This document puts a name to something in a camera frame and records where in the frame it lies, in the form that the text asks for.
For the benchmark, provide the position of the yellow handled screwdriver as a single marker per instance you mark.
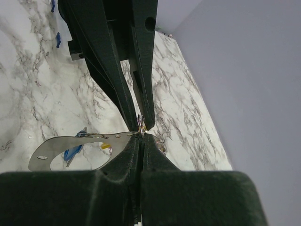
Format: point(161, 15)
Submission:
point(105, 145)

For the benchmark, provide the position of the blue key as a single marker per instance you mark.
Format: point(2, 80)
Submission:
point(69, 154)

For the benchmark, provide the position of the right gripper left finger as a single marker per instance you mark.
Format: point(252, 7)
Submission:
point(102, 197)

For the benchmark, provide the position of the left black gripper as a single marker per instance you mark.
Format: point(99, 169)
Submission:
point(106, 32)

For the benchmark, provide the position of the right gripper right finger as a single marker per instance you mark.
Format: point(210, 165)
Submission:
point(172, 197)

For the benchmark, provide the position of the small metal keyring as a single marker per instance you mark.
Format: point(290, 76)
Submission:
point(141, 126)

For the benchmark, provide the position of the small blue clip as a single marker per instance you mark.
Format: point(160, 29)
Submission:
point(58, 40)

